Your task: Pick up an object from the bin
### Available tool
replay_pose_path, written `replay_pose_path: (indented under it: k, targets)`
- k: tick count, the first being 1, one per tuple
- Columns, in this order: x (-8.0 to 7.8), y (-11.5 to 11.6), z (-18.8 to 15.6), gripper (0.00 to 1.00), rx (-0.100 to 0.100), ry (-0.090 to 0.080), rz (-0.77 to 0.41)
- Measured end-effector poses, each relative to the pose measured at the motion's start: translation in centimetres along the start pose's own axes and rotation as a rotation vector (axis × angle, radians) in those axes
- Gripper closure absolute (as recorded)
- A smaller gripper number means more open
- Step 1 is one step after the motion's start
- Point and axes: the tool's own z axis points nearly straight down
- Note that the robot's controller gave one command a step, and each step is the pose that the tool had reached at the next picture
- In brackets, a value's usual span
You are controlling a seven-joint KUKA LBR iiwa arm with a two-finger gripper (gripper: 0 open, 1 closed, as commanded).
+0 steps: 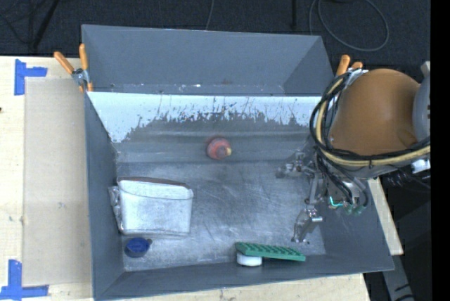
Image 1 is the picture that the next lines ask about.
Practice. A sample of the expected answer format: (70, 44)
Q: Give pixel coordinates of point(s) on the grey metal bin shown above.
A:
(246, 194)

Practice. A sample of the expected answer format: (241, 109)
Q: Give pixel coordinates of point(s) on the dark green flat block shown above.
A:
(274, 252)

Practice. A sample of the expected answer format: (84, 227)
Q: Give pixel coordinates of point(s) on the red-brown flat block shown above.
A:
(154, 180)

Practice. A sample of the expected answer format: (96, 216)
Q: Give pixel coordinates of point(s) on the pale cardboard board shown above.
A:
(52, 169)

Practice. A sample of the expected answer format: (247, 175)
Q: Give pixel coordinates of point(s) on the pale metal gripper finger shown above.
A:
(306, 222)
(299, 166)

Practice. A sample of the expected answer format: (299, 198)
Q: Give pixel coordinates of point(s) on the red-orange round toy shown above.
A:
(218, 148)

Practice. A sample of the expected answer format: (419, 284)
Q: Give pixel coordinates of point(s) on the blue round cap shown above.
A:
(136, 247)

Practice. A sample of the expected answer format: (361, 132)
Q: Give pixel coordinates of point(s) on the clear plastic tub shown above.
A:
(154, 208)

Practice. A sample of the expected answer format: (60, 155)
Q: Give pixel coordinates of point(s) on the white round disc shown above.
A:
(249, 260)

